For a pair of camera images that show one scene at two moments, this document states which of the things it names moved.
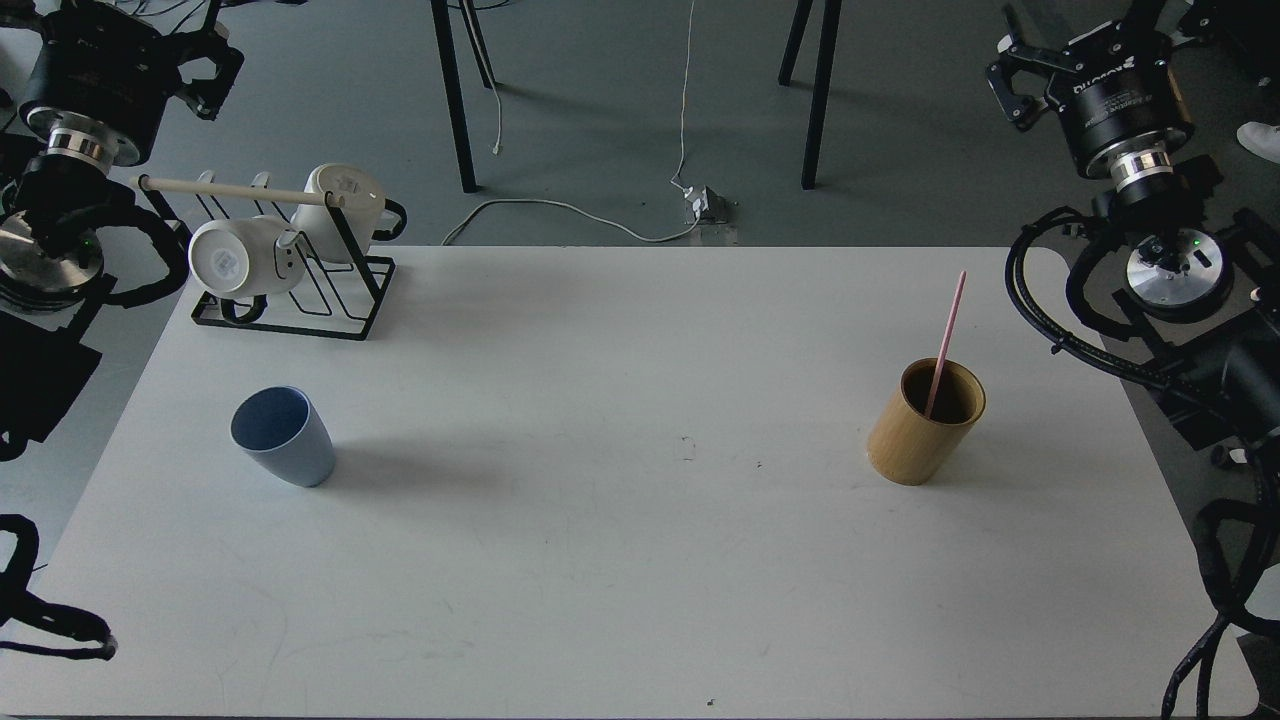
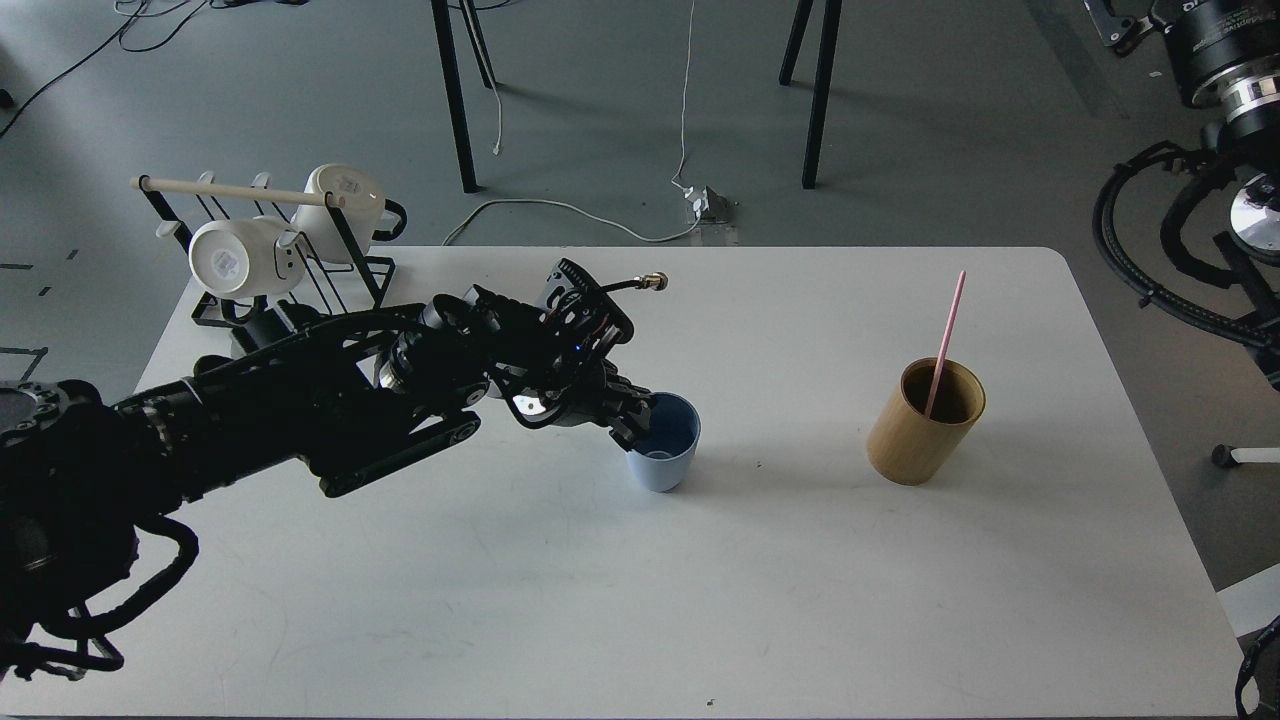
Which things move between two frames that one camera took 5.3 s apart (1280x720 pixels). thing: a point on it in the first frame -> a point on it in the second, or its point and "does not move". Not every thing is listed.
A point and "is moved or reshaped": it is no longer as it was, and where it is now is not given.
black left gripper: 101,78 -> 548,368
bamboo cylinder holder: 906,446 does not move
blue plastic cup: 280,428 is moved or reshaped
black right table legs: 829,37 does not move
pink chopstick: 946,346 does not move
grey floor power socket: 707,206 does not move
